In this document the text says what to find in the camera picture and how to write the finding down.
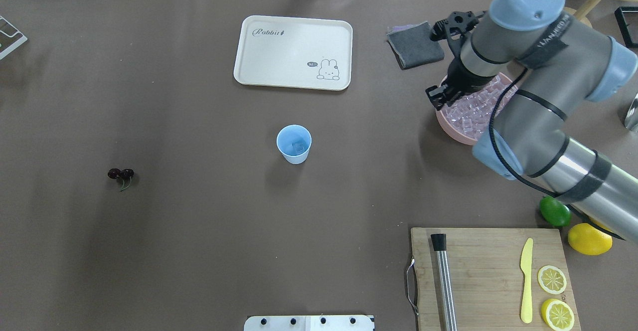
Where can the pink bowl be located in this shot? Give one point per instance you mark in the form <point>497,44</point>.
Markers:
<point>451,129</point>

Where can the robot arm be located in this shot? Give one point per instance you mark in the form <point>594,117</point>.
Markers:
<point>566,63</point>

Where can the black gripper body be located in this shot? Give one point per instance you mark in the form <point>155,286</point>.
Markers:
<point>459,77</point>

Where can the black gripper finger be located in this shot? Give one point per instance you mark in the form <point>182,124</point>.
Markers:
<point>438,96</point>

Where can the lemon slice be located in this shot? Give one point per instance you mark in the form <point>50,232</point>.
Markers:
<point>558,315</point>
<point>552,279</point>

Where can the lemon slice lower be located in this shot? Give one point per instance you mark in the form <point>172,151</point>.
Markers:
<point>558,315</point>

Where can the cream rabbit tray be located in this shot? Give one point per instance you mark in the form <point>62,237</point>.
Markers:
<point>294,52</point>

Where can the yellow lemon lower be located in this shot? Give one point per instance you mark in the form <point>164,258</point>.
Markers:
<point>587,240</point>

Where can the yellow lemon upper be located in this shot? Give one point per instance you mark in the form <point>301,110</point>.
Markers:
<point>599,224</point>

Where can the green lime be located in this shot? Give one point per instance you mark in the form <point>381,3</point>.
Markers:
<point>554,212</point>

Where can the lemon slice upper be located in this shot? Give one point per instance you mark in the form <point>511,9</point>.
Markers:
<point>552,279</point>

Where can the light blue plastic cup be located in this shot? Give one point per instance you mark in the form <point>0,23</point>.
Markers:
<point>290,134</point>

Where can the clear ice cube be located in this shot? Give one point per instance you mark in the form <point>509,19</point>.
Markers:
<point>299,147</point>

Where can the yellow lemon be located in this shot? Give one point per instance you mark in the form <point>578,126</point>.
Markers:
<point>599,224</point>
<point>587,240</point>

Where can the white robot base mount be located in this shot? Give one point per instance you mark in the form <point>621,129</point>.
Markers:
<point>310,323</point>

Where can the yellow plastic knife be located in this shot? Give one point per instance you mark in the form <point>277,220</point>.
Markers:
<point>526,312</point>

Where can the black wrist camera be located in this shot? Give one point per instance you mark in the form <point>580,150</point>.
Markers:
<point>455,27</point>

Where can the wooden cutting board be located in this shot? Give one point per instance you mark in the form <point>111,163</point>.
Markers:
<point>485,275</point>

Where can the pile of clear ice cubes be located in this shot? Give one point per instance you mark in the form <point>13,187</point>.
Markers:
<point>473,111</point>

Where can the dark red cherries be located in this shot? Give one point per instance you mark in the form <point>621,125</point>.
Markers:
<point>125,176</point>

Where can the steel muddler black tip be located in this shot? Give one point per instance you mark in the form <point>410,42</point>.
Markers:
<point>439,243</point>

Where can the white wire cup rack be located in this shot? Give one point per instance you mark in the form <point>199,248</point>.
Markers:
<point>10,38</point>

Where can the grey folded cloth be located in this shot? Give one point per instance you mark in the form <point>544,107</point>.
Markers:
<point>413,46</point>

